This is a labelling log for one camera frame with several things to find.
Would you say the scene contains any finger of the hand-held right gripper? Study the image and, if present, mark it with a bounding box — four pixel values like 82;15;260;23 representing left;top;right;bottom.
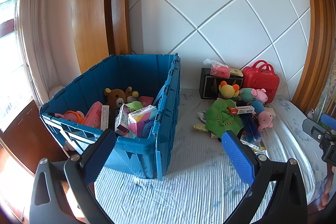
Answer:
302;118;332;141
321;113;336;131

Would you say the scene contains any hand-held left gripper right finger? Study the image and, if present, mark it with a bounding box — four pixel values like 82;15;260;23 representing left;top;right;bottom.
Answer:
221;131;308;224

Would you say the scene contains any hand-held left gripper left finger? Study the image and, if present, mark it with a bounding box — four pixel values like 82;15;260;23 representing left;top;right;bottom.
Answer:
29;128;116;224

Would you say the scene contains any blue handled brush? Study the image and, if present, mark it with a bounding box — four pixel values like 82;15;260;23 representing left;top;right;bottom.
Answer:
241;113;261;142

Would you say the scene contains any blue plastic storage crate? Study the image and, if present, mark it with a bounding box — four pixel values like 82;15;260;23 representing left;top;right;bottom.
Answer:
39;53;181;182

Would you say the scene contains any slim red white box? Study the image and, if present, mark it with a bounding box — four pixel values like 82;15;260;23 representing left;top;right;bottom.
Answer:
226;105;256;115

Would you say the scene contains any person's right hand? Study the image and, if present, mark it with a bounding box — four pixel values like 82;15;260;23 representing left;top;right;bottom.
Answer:
317;165;336;212

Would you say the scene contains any slim white pink box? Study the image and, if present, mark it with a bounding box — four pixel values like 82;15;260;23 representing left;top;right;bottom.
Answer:
100;105;110;130

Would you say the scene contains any pink flowered tissue pack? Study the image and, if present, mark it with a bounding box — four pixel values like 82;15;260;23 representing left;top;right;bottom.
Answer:
81;101;103;129

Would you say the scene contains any pig plush in blue clothes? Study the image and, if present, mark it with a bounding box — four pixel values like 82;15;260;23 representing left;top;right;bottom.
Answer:
249;100;276;132

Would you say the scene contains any pig plush in orange dress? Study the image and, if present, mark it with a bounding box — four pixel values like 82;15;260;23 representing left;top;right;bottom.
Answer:
54;110;86;125

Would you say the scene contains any colourful sanitary pad pack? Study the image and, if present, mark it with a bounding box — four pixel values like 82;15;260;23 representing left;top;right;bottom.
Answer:
128;105;159;138

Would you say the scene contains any blue striped bed sheet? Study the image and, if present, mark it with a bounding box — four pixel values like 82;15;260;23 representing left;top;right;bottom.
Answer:
93;88;331;224

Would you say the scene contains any brown teddy bear plush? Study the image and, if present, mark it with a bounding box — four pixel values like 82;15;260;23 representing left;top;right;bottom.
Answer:
104;88;126;115

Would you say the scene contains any small tan bear plush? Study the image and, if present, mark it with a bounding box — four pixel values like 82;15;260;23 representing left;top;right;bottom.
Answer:
125;86;141;102

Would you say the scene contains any yellow orange duck plush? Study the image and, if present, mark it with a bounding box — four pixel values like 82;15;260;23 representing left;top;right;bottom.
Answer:
218;80;240;102

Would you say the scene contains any small pink packet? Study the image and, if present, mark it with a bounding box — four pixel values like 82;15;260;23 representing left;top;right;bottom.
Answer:
139;96;155;106

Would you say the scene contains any red toy suitcase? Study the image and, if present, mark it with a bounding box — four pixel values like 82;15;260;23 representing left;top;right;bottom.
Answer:
241;60;280;104

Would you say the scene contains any black gift box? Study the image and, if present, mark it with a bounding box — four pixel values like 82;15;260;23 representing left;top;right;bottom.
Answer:
199;68;244;100

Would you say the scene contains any dark wooden cabinet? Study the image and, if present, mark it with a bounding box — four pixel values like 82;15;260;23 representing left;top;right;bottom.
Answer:
0;101;87;224

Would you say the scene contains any pink tissue box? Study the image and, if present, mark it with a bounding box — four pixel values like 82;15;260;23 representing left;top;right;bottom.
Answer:
203;59;231;79

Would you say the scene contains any window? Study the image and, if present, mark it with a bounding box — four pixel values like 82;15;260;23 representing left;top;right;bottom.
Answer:
0;0;29;132

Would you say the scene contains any white curtain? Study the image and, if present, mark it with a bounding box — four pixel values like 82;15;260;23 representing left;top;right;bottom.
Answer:
16;0;82;119

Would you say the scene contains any wooden frame moulding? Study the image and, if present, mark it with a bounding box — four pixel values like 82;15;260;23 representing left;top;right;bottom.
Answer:
291;0;336;114

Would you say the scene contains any glossy wooden wall panel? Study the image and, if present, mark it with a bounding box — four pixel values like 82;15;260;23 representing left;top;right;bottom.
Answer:
71;0;132;75

